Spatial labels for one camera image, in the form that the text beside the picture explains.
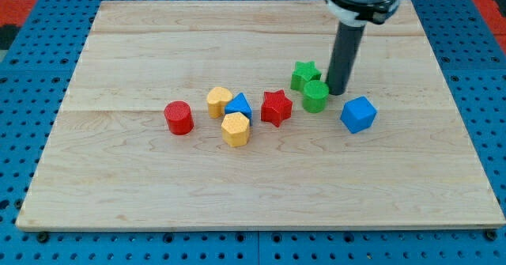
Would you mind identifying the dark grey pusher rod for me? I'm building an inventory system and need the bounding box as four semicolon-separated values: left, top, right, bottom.
326;23;364;96

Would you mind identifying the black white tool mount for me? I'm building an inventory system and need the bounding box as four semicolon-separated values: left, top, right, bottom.
326;0;402;27

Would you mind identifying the green star block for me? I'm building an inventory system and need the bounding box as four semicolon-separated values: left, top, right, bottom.
290;61;322;92

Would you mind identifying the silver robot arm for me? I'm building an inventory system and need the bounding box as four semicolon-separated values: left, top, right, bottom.
326;0;402;96

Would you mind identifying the red star block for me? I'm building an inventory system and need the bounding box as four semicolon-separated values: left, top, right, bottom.
261;89;293;127

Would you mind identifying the blue triangle block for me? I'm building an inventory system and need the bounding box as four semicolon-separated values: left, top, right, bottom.
225;93;252;124

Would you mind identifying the green cylinder block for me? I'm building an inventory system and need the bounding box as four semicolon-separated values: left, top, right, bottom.
302;80;329;113

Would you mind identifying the blue cube block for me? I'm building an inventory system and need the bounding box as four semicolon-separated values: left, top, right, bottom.
340;97;377;134

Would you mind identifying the yellow heart block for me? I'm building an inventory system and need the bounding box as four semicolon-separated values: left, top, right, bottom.
206;86;233;119

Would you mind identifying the yellow hexagon block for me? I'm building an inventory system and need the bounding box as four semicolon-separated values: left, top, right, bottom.
221;112;250;147

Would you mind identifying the wooden board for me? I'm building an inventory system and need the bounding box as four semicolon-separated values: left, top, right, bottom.
16;0;505;232

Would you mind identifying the red cylinder block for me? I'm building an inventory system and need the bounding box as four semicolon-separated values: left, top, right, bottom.
164;100;194;135

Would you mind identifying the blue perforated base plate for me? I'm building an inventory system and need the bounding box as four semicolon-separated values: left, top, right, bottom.
1;0;505;264

